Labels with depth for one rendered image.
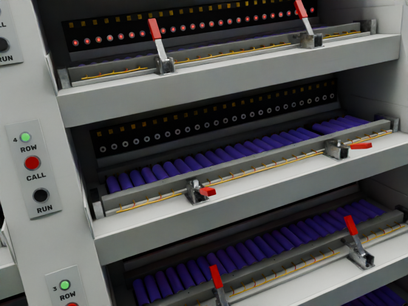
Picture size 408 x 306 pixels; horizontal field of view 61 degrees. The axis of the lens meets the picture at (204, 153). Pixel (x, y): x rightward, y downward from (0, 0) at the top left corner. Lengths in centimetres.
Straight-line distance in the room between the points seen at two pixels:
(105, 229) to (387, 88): 60
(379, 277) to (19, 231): 58
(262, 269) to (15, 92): 47
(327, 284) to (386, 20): 50
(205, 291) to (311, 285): 18
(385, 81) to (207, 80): 40
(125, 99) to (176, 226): 20
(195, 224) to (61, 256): 19
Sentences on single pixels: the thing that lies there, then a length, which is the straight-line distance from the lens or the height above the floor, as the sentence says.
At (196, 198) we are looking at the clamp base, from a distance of 53.
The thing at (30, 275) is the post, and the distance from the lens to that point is 51.
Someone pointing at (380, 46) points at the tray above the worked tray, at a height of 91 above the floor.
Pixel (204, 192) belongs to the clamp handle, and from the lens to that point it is 47.
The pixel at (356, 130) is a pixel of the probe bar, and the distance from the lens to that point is 72.
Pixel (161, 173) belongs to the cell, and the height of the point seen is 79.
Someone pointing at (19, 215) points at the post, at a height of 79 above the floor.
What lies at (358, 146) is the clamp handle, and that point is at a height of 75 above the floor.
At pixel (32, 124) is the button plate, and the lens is 50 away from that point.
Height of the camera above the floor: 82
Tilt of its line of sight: 2 degrees down
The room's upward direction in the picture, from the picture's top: 14 degrees counter-clockwise
